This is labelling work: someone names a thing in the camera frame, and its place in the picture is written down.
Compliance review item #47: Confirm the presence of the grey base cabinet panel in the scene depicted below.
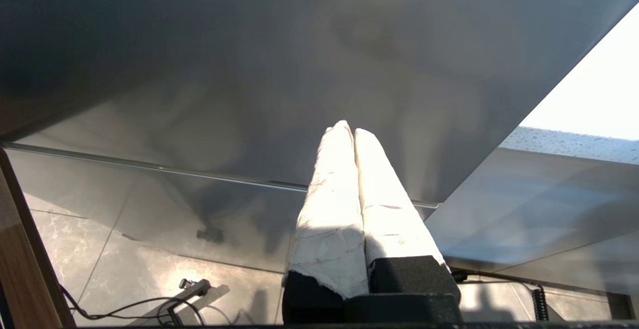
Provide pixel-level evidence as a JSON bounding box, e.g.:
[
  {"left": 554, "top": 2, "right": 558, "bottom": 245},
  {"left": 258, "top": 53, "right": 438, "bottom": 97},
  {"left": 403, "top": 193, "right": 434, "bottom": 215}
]
[{"left": 424, "top": 147, "right": 639, "bottom": 297}]

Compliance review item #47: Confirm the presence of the thin black floor cable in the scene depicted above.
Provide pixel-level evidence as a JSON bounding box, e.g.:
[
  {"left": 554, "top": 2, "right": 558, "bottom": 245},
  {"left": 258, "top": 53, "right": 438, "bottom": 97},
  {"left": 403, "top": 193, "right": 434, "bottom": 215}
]
[{"left": 59, "top": 284, "right": 206, "bottom": 327}]

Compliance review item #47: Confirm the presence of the grey cabinet door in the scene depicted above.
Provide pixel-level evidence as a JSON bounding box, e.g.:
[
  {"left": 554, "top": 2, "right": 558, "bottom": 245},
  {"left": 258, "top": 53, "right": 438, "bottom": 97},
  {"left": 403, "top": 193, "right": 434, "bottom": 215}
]
[{"left": 0, "top": 0, "right": 639, "bottom": 275}]

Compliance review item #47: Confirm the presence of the brown wooden panel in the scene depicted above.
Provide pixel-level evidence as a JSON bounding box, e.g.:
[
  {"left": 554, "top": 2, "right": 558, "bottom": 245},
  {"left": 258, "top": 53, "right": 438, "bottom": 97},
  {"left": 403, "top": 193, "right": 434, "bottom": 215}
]
[{"left": 0, "top": 149, "right": 76, "bottom": 329}]

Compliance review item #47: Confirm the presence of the black coiled cable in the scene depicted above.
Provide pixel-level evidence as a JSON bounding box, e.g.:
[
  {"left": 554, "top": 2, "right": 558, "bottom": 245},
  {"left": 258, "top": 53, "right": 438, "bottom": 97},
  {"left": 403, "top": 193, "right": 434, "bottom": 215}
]
[{"left": 452, "top": 269, "right": 551, "bottom": 323}]

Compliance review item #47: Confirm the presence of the left gripper tissue-wrapped left finger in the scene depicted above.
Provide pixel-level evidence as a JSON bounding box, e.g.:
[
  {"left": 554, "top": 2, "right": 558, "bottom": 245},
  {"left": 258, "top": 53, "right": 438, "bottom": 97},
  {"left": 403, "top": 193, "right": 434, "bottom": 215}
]
[{"left": 283, "top": 120, "right": 371, "bottom": 326}]

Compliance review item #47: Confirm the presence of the small grey metal bracket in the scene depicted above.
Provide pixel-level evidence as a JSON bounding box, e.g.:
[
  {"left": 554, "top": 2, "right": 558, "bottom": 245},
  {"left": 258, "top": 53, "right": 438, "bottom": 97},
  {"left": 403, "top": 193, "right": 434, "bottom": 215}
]
[{"left": 167, "top": 278, "right": 212, "bottom": 326}]

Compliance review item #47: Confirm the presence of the left gripper tissue-wrapped right finger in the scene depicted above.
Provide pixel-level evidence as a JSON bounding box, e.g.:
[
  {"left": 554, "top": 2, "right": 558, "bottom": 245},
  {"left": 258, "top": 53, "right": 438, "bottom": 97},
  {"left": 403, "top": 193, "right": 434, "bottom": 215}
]
[{"left": 353, "top": 128, "right": 462, "bottom": 310}]

